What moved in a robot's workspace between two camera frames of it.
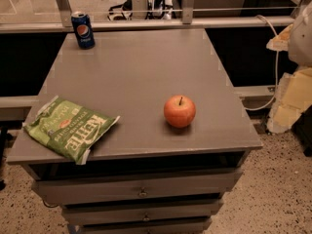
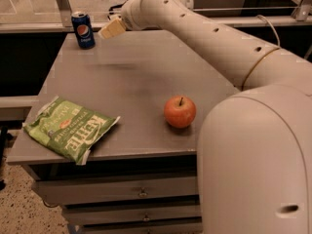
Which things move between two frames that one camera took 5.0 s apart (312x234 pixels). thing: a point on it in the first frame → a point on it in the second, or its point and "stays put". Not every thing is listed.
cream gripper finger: [293, 96] → [136, 13]
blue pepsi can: [83, 30] stays put
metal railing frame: [297, 6] stays put
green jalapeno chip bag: [66, 128] stays put
